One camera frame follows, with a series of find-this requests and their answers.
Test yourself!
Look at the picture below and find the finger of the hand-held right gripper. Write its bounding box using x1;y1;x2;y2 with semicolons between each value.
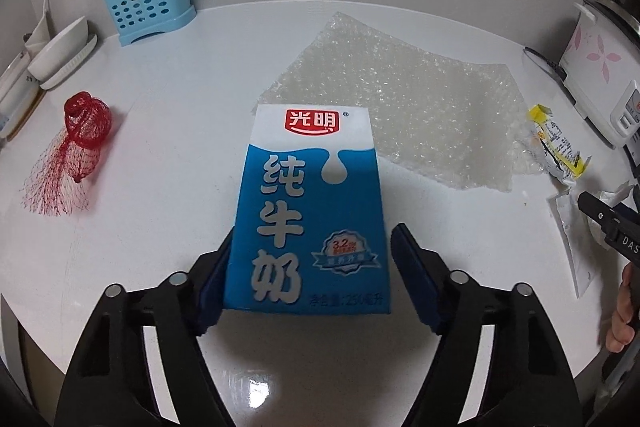
576;191;623;234

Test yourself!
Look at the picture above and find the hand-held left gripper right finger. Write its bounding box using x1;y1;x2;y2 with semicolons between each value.
390;223;583;427

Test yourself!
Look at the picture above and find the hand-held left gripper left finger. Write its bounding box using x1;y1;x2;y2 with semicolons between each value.
55;222;236;427

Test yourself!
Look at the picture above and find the white tissue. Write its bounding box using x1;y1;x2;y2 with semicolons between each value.
595;182;640;218

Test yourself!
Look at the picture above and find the clear plastic bag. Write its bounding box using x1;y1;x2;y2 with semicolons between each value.
547;192;608;299

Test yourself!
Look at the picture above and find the yellow snack wrapper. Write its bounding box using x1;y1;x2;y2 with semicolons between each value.
520;104;591;188

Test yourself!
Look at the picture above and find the blue milk carton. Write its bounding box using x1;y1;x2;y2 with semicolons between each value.
222;104;391;315

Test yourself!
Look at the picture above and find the clear bubble wrap sheet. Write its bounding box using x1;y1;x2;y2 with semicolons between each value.
255;11;521;194

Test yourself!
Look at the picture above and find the person's right hand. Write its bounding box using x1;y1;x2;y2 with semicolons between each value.
604;264;640;353

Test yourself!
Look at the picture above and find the white floral rice cooker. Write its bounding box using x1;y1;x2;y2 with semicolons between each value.
559;0;640;150

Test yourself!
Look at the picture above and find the red mesh net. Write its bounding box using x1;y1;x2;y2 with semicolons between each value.
20;91;113;218

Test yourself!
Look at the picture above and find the white ceramic plate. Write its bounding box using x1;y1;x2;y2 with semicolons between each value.
40;34;98;90

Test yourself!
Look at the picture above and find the white ceramic bowl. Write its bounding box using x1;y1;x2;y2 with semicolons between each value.
27;18;90;80

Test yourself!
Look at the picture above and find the white ceramic spoon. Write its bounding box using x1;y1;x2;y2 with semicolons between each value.
22;0;53;58

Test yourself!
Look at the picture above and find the black rice cooker power cord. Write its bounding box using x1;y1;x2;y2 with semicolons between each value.
523;47;568;80

